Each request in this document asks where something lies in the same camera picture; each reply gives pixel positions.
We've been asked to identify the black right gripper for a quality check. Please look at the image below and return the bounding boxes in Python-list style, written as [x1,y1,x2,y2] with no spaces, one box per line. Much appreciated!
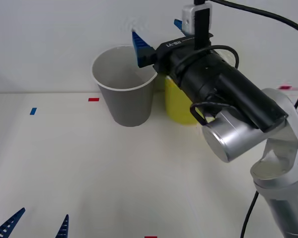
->
[131,19,216,79]

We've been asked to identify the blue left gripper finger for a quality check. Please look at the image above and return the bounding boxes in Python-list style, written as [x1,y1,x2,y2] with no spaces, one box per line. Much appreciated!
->
[0,207,26,238]
[55,214,70,238]

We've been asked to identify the yellow-green plastic waste bin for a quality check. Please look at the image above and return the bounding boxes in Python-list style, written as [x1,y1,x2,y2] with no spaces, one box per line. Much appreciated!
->
[163,48,235,126]

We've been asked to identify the grey plastic waste bin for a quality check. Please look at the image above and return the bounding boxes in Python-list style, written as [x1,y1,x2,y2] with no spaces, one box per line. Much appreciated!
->
[91,44,158,128]

